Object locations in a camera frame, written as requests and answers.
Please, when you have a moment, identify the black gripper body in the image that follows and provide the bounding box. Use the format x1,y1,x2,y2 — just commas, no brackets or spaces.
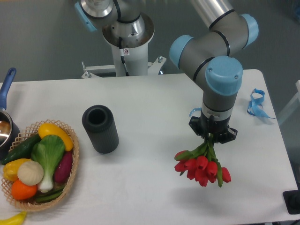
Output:
189,113,238,143

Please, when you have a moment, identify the red tulip bouquet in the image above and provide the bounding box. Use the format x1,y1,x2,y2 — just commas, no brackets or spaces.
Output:
174,135,232,187

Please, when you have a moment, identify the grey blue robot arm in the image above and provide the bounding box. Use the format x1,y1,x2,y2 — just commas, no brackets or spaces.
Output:
75,0,259,143

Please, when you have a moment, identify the dark grey ribbed vase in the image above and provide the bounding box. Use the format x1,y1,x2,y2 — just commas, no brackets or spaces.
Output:
82,105,119,154

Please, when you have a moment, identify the blue ribbon strip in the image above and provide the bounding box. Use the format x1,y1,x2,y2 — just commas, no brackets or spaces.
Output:
189,107,202,117

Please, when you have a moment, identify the blue ribbon right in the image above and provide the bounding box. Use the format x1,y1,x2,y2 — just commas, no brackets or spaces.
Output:
247,89,275,119

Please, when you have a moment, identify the black device at edge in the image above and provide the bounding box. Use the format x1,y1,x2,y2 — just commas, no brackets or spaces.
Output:
283,190,300,215

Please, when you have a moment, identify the purple sweet potato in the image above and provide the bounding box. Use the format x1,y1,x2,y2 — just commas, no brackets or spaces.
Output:
54,151,73,183

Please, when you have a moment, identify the green bok choy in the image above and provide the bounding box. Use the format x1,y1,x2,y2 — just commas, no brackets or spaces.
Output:
31,135,65,193

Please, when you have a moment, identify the yellow squash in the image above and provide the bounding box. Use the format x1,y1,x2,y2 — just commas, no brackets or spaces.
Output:
38,123,74,151

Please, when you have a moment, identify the woven wicker basket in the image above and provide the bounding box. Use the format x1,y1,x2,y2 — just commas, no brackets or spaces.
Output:
1,120,79,212

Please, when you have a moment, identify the green bean pod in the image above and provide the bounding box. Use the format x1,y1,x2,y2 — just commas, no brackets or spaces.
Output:
34,186,64,203

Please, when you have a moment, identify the white garlic bulb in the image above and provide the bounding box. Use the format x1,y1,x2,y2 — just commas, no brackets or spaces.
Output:
17,161,44,186

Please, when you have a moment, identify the dark green cucumber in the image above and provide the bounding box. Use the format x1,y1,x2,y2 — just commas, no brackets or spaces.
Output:
0,134,41,165

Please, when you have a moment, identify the orange fruit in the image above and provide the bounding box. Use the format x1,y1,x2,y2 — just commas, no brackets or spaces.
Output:
11,180,38,200

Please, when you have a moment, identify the yellow bell pepper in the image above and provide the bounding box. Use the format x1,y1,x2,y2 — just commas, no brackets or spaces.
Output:
3,158,30,182

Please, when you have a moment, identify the yellow banana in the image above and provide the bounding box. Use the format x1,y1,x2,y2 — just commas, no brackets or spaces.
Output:
0,211,27,225

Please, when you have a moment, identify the white frame at right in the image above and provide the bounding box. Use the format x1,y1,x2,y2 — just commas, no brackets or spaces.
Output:
277,80,300,124

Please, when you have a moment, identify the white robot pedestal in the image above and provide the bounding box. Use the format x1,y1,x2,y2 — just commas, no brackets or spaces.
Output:
82,13,166,78

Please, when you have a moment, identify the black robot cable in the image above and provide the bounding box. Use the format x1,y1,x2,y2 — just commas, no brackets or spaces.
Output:
118,37,130,77

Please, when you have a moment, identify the blue handled saucepan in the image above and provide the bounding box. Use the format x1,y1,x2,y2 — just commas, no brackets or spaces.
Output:
0,67,20,160

